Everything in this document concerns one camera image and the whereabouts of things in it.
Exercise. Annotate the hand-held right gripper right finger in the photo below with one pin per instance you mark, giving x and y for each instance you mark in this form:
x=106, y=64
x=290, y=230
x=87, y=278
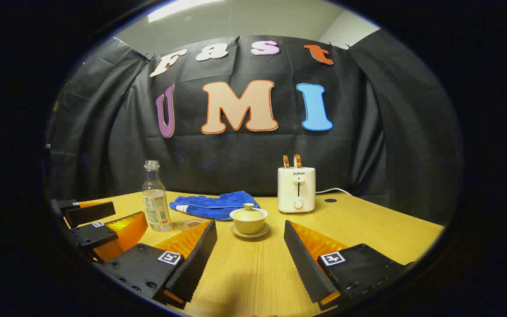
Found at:
x=306, y=268

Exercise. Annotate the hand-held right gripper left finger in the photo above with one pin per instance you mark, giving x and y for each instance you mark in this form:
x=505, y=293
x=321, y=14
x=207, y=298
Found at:
x=196, y=264

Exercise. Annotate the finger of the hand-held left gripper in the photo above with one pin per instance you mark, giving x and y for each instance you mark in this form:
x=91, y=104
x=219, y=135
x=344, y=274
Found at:
x=95, y=233
x=90, y=213

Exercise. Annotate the clear plastic water bottle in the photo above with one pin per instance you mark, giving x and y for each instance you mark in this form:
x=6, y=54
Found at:
x=156, y=207

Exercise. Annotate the yellow-green teacup lid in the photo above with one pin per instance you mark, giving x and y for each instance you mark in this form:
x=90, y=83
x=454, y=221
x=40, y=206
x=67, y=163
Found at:
x=248, y=213

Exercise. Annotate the yellow-green saucer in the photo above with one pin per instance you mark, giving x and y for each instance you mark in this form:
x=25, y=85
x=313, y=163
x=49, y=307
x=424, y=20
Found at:
x=249, y=235

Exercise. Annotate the blue towel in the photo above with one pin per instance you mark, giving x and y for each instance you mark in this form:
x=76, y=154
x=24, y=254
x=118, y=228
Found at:
x=214, y=204

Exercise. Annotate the cream toaster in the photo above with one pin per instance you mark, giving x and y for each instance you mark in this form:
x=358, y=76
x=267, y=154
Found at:
x=296, y=189

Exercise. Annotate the bread slice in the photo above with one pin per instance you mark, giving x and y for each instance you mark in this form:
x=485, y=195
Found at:
x=297, y=161
x=286, y=161

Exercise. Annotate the black backdrop cloth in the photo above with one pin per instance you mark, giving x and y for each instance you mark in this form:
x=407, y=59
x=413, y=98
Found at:
x=244, y=154

